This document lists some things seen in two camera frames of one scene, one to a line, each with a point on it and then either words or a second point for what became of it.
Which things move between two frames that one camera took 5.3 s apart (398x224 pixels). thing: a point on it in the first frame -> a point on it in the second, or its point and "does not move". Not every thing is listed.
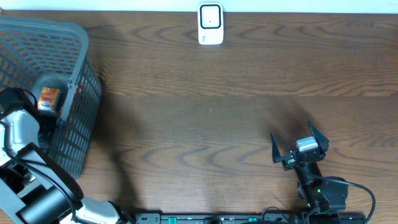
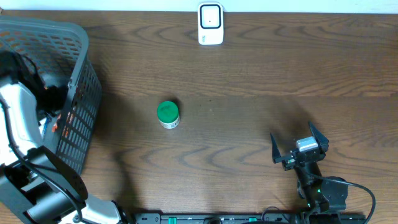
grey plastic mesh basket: [38, 53] does not move
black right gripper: [323, 140] does not move
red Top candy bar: [79, 91] -> [69, 120]
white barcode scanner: [210, 23] does not move
